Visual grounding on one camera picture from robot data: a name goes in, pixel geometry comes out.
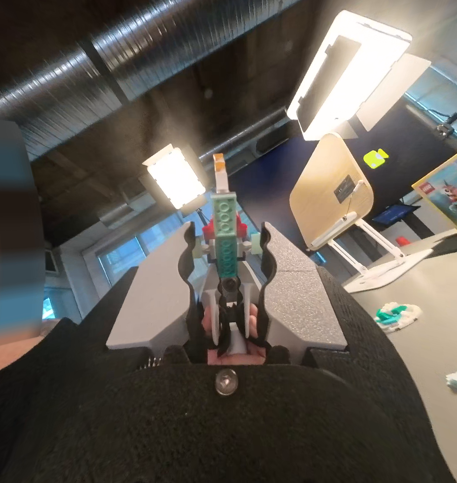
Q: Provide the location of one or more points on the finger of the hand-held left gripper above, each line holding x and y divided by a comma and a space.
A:
250, 294
210, 309

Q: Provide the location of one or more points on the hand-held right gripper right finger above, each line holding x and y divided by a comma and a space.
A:
307, 302

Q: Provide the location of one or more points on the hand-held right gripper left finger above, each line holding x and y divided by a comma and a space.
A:
149, 302

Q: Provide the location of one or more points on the colourful toy brick fish body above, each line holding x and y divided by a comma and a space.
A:
224, 226

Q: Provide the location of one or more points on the yellow toy set box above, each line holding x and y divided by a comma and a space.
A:
447, 196

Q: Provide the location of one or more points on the person's left hand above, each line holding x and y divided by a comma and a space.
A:
217, 358

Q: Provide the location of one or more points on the white teal loose bricks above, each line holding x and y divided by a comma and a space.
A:
406, 317

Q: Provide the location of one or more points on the small red object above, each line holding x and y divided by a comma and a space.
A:
402, 242

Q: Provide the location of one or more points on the blue object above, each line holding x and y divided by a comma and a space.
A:
396, 214

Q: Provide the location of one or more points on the small led light panel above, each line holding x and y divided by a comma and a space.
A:
175, 177

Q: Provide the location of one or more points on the neon yellow sticker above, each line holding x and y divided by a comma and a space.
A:
374, 158

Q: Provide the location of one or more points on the large led light panel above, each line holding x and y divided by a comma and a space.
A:
387, 83

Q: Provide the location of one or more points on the camera on metal pole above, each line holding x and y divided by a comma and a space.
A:
445, 129

